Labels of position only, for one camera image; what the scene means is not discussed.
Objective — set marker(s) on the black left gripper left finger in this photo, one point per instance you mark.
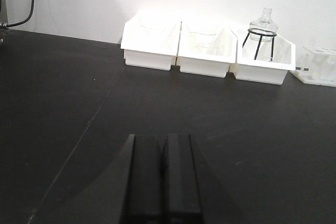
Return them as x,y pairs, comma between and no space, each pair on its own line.
144,197

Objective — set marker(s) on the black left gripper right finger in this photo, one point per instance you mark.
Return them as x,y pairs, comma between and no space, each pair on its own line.
181,201

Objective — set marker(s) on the middle white storage bin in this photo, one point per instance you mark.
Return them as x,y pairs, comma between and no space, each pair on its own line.
206,48

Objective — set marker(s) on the white storage bin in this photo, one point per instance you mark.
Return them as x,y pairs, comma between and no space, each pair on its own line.
206,48
150,40
262,69

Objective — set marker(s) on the left white storage bin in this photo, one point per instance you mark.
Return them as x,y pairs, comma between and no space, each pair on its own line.
150,40

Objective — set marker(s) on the right white storage bin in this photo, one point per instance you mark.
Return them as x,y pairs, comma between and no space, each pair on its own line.
262,69

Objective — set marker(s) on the clear glass flask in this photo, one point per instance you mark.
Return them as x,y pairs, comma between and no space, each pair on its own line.
264,25

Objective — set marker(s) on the white test tube rack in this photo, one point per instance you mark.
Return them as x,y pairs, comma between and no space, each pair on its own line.
316,66

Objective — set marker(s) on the black wire tripod stand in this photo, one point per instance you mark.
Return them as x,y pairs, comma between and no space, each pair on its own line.
258,43

